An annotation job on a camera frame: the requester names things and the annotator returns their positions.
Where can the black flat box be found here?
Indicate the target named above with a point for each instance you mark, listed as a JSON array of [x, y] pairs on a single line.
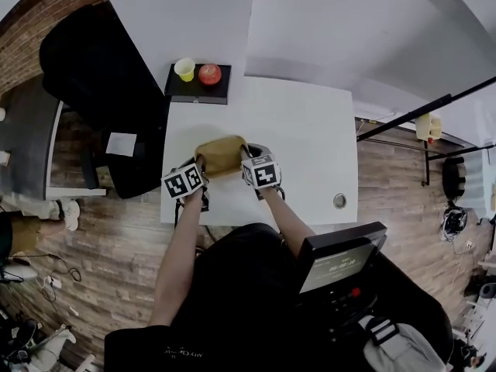
[[197, 93]]

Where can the yellow paper cup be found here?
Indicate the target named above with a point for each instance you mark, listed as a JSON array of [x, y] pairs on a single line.
[[184, 70]]

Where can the small white box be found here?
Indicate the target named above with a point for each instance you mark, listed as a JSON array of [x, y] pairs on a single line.
[[4, 157]]

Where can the person's right forearm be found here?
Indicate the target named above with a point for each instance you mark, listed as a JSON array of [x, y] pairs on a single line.
[[288, 223]]

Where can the white paper sheet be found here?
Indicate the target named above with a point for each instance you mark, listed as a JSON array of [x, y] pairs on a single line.
[[121, 144]]

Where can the tan shallow bowl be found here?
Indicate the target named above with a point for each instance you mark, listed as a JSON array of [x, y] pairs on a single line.
[[221, 155]]

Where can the white plastic jug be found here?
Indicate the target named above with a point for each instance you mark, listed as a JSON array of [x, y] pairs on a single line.
[[428, 127]]

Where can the grey desk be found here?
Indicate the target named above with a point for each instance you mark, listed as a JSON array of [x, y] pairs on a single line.
[[27, 142]]

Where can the white power adapter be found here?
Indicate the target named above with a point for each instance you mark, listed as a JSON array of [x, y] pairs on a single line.
[[469, 244]]

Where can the red apple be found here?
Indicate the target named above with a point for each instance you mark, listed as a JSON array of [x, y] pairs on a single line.
[[210, 74]]

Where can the black chest-mounted screen device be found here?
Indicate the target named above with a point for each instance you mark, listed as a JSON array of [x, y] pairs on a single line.
[[337, 269]]

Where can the person's black shirt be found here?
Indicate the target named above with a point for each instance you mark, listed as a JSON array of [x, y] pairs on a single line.
[[240, 304]]

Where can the black office chair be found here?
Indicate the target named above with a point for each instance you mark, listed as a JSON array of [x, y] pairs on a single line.
[[97, 72]]

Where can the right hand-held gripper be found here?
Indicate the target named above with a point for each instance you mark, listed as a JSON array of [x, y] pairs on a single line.
[[263, 174]]

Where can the white draped table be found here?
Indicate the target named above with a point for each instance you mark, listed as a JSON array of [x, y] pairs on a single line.
[[480, 180]]

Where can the whiteboard with black stand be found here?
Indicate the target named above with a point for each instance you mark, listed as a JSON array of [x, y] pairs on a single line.
[[410, 115]]

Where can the white power strip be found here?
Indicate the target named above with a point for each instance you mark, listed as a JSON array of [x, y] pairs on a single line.
[[53, 282]]

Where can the small white cup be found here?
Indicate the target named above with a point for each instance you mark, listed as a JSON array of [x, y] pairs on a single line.
[[2, 114]]

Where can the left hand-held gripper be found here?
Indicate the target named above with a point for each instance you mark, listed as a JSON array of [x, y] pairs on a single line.
[[182, 180]]

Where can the person's left forearm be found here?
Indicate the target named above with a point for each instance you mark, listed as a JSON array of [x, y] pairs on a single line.
[[178, 262]]

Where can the black round stool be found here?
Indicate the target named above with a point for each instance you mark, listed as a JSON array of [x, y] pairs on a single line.
[[452, 178]]

